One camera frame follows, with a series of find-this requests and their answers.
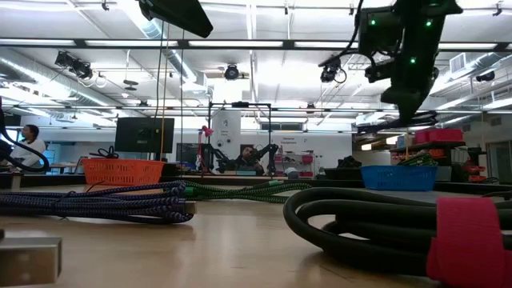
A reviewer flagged silver ventilation duct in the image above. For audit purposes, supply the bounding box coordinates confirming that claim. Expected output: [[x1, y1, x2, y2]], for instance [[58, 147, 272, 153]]
[[0, 55, 109, 107], [119, 0, 209, 95]]

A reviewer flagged storage shelf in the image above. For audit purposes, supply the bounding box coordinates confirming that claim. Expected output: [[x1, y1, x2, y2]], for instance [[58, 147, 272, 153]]
[[390, 127, 487, 184]]

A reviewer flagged white shelf with red bins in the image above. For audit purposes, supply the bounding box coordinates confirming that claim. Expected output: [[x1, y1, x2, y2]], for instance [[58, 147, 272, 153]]
[[275, 154, 315, 178]]

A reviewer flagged black cable with red strap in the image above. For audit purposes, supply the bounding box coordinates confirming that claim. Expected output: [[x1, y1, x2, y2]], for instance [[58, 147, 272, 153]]
[[282, 186, 512, 288]]

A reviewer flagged black USB cable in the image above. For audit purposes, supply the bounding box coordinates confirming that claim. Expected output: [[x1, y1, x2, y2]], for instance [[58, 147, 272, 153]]
[[88, 146, 120, 161]]

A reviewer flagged blue plastic basket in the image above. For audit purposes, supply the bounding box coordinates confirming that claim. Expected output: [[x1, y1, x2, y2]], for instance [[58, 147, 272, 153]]
[[359, 165, 438, 192]]

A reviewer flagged black aluminium table frame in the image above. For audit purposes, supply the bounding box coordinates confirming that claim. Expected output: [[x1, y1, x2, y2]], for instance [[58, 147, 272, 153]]
[[0, 171, 512, 196]]

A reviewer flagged red storage bin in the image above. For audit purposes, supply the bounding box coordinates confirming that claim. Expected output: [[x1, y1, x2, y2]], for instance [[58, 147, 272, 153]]
[[414, 128, 464, 144]]

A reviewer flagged large black monitor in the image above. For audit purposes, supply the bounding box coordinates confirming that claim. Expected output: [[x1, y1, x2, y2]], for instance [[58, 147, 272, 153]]
[[114, 117, 176, 154]]

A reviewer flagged red desk lamp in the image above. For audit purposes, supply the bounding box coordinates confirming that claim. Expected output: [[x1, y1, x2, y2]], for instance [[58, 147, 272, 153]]
[[195, 125, 214, 174]]

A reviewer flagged person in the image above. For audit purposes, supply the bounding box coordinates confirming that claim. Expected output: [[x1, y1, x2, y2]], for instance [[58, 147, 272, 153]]
[[8, 124, 47, 169], [235, 146, 266, 176]]

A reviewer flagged black tube stand frame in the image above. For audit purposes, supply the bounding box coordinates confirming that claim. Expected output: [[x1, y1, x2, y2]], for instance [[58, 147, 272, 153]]
[[206, 102, 274, 177]]

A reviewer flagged black tray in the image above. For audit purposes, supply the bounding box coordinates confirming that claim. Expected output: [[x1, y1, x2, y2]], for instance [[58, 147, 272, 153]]
[[323, 166, 363, 182]]

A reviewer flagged purple braided USB cable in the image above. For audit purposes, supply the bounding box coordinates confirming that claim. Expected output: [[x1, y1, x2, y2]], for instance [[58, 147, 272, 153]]
[[0, 180, 198, 225]]

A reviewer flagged black overhead beam with lights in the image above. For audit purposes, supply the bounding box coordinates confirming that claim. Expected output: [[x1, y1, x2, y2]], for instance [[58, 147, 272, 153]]
[[0, 38, 512, 50]]

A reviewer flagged orange plastic basket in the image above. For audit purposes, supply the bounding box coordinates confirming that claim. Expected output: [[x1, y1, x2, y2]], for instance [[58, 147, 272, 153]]
[[82, 158, 166, 186]]

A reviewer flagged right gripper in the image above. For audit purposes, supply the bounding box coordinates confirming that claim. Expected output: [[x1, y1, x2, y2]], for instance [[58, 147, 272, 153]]
[[381, 66, 441, 125]]

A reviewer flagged silver metal plug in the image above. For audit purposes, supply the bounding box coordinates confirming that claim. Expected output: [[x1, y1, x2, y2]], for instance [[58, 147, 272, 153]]
[[0, 234, 63, 287]]

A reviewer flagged black bag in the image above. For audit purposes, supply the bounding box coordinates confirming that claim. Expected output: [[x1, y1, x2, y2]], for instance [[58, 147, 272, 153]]
[[337, 155, 363, 169]]

